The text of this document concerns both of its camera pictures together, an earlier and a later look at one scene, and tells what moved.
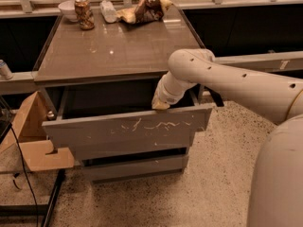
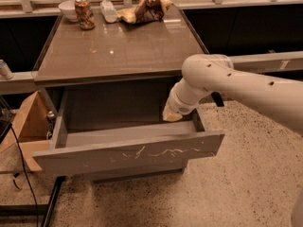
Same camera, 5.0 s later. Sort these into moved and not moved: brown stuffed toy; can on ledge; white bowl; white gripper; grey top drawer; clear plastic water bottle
Moved: white gripper; grey top drawer
Not moved: clear plastic water bottle; brown stuffed toy; can on ledge; white bowl
